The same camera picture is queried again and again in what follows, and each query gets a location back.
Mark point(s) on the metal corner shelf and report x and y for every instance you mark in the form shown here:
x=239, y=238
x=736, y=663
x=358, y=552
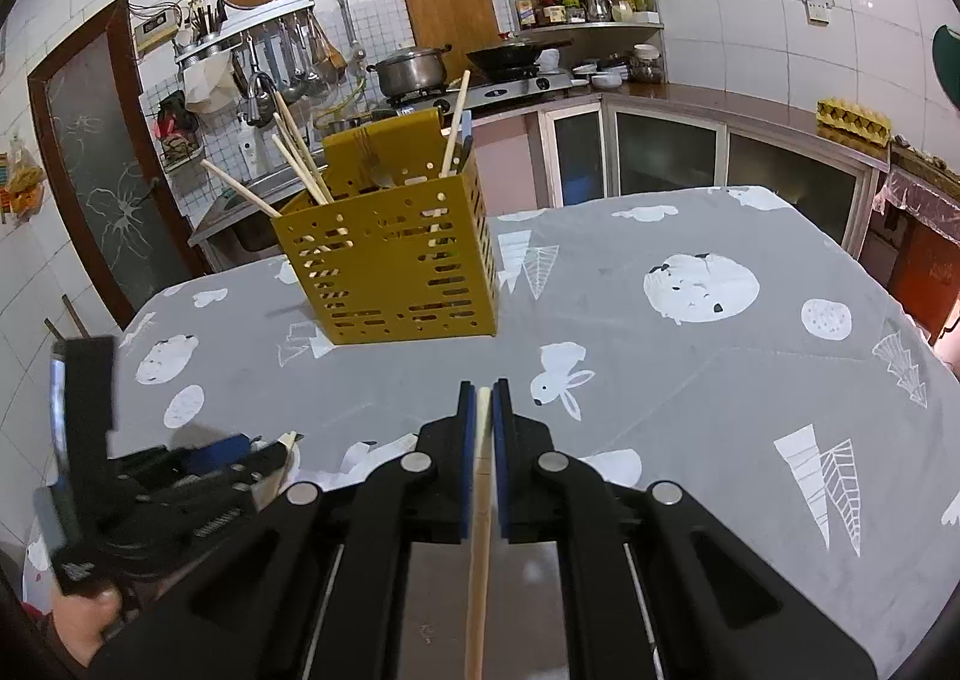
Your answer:
x=585, y=27

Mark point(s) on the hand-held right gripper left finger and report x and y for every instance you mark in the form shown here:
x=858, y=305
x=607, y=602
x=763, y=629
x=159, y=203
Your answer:
x=466, y=485

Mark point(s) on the stack of white bowls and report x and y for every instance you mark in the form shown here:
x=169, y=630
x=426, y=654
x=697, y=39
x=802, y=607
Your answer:
x=600, y=78

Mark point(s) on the person's left hand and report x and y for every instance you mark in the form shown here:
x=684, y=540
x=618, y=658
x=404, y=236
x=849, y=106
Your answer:
x=82, y=620

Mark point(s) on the wooden cutting board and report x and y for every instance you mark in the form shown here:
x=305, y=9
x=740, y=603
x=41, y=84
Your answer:
x=450, y=12

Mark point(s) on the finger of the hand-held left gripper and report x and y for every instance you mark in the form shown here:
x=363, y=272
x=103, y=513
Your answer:
x=240, y=481
x=217, y=453

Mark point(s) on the white hanging bag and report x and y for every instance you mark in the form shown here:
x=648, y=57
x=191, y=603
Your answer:
x=210, y=87

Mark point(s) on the black wok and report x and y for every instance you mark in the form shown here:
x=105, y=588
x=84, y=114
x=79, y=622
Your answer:
x=514, y=55

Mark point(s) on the steel cooking pot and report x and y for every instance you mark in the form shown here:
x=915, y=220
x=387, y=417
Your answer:
x=409, y=71

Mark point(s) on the kitchen counter cabinet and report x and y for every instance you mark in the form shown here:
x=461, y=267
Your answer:
x=675, y=147

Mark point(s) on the red cabinet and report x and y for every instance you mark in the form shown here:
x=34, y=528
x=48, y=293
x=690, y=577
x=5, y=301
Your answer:
x=922, y=260

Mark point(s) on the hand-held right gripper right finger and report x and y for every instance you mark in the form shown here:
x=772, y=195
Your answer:
x=501, y=485

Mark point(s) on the grey printed tablecloth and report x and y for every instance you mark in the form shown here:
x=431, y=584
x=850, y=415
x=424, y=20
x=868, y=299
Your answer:
x=675, y=387

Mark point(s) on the steel sink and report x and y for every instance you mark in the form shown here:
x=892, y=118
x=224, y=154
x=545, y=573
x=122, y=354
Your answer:
x=240, y=222

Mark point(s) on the white wall socket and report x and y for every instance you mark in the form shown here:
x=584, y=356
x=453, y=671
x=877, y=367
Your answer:
x=817, y=3

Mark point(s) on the yellow egg tray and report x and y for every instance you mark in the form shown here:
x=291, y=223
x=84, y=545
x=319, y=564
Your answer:
x=853, y=121

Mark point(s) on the glass jar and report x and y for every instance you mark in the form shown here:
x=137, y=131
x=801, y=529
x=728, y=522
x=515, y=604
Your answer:
x=646, y=65

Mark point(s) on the brown framed glass door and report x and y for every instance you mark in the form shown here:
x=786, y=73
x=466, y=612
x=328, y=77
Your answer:
x=105, y=185

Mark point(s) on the green round wall object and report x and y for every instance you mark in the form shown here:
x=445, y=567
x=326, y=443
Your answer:
x=949, y=65

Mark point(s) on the gas stove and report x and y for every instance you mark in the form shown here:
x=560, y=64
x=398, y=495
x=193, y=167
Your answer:
x=480, y=93

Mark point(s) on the hanging utensil rack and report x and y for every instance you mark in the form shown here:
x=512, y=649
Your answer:
x=262, y=27

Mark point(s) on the yellow perforated utensil holder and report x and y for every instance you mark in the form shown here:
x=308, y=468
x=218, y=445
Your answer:
x=390, y=275

